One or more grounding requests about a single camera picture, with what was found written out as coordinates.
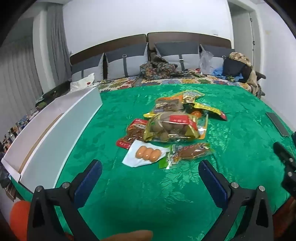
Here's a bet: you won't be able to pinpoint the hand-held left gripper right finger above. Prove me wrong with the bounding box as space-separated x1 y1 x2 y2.
198 159 274 241

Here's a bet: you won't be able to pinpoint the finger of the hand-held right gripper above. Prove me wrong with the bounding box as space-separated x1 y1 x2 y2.
273 141 296 197

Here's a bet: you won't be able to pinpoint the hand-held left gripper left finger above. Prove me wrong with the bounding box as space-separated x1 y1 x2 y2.
26 159 103 241

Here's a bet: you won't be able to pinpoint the green-edged brown meat packet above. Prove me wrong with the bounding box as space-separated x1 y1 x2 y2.
158 142 216 169

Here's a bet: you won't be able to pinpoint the white cardboard box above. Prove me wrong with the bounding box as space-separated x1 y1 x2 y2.
1 87 102 194

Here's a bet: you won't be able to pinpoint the white packet with sausages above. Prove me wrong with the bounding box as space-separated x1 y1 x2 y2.
122 140 171 168

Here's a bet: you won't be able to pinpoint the gold braised egg packet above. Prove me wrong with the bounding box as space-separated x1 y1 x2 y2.
143 111 209 142

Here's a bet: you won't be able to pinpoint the red brown snack packet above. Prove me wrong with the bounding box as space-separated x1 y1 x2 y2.
116 118 151 151

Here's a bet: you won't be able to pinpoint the orange drumstick snack packet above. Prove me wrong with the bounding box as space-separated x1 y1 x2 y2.
191 110 208 119

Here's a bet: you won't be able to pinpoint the yellow foil snack packet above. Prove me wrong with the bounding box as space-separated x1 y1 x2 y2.
185 101 228 121

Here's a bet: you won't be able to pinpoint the brown tofu snack packet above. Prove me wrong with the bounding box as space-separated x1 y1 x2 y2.
154 96 185 112

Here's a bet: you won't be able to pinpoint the yellow-bordered clear peanut packet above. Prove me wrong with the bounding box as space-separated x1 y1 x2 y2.
174 90 205 102

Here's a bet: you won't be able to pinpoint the person's left hand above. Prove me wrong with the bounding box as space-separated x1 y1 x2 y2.
102 230 153 241

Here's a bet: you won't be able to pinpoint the black smartphone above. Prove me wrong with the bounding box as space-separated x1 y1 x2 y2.
265 112 291 138

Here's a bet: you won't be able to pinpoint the green patterned blanket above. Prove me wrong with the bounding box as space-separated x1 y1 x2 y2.
18 83 296 241

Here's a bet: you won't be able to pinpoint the orange round object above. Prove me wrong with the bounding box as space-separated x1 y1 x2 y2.
9 200 31 241

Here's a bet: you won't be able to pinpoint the black chair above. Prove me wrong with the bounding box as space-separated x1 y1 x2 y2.
254 72 267 98

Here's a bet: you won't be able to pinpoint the dark cloth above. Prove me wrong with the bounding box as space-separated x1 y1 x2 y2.
36 81 71 109

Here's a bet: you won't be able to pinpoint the black bag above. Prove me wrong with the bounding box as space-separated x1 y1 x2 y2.
222 57 253 83

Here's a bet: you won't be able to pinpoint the blue cloth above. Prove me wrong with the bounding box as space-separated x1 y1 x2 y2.
211 68 244 82

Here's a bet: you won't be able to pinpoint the clear plastic bag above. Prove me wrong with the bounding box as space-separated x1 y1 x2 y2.
199 50 216 75

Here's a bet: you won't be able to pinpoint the dark floral crumpled blanket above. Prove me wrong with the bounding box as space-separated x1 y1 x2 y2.
139 54 186 80

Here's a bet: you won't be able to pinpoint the white door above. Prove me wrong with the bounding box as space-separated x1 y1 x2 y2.
228 0 256 51

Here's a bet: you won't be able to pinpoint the grey curtain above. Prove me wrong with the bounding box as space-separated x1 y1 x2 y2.
0 0 70 130

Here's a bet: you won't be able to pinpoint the grey white strapped cushion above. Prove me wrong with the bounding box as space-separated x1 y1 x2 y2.
105 42 149 80
201 45 236 75
154 42 201 70
70 53 105 82

